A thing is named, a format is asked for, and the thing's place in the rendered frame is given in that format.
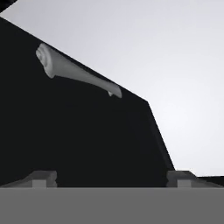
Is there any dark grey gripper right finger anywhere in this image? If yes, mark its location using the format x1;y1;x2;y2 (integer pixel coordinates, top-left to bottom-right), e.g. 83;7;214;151
165;170;224;189

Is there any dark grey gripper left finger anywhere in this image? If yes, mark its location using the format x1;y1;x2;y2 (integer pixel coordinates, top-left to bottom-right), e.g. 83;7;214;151
0;170;59;189

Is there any black cabinet door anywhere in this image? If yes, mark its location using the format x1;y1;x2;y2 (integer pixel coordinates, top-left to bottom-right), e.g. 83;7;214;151
0;17;177;188

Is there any grey cabinet door handle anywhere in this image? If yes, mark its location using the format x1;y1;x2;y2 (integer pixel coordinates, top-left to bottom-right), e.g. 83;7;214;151
35;43;123;99

